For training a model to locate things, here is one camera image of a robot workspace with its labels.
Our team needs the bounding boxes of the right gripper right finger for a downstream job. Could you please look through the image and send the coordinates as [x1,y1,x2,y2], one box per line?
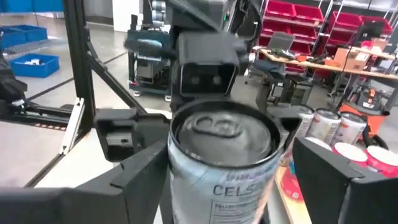
[291,136,398,224]

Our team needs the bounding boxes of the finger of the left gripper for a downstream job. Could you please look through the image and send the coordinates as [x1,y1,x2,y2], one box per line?
[266,105,304,140]
[94,107,171,163]

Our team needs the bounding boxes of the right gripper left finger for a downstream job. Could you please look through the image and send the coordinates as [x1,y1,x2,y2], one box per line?
[0,139,170,224]

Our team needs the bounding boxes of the white blue Celsius can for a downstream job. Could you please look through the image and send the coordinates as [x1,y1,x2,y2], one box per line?
[167,99,284,224]

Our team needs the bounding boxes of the wooden shelf board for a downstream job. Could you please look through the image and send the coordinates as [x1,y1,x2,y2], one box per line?
[275,164,313,224]

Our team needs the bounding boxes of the black office chair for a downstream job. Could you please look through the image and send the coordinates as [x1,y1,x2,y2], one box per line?
[248,58,289,108]

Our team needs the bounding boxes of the black wheeled equipment cart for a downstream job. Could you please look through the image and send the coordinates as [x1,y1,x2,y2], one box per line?
[125,14,175,103]

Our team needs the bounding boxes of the long wooden workbench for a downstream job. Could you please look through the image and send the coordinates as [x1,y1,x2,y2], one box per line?
[259,48,398,82]

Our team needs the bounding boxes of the grey laptop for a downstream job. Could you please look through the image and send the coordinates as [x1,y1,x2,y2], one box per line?
[267,30,296,52]

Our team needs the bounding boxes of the orange black shop vacuum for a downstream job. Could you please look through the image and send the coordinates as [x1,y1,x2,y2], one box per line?
[338,85,391,147]

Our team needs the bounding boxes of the cardboard box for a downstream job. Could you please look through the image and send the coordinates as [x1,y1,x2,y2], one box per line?
[333,47,371,72]

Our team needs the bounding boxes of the metal rack red bins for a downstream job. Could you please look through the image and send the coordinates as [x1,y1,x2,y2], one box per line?
[320,9,396,57]
[259,0,326,75]

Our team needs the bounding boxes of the blue box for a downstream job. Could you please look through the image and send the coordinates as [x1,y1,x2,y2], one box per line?
[9,53,61,79]

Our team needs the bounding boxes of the black monitor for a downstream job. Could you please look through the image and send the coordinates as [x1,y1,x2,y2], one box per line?
[354,20,386,48]

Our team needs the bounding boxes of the blue plastic bin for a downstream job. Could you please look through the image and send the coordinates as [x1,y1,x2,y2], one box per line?
[0,27,27,50]
[12,24,49,43]

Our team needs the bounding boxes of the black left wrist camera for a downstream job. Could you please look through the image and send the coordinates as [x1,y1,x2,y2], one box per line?
[177,30,247,98]

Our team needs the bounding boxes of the black frame brace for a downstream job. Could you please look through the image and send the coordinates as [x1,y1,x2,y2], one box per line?
[85,40,149,116]

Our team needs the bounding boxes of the black frame corner post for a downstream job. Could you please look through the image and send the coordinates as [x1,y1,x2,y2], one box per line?
[62,0,98,133]

